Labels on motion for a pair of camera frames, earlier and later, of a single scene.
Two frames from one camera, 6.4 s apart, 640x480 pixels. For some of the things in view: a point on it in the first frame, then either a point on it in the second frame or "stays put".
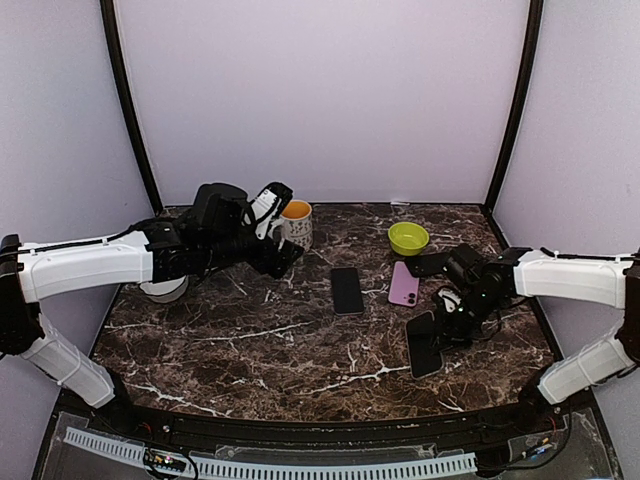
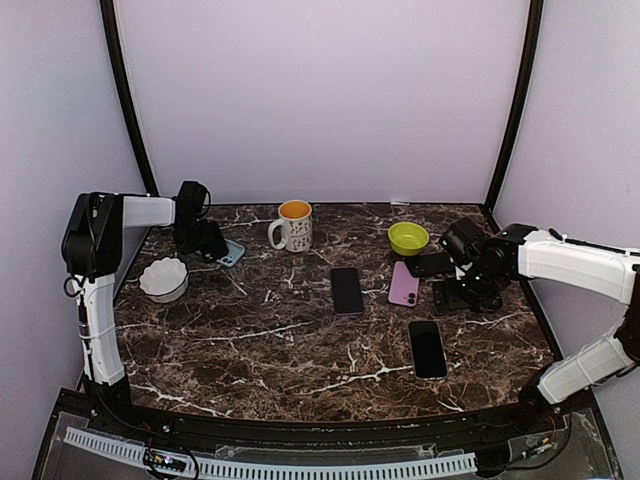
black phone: (426, 360) stays put
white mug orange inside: (296, 220) stays put
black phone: (425, 361) stays put
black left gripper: (283, 259) → (191, 248)
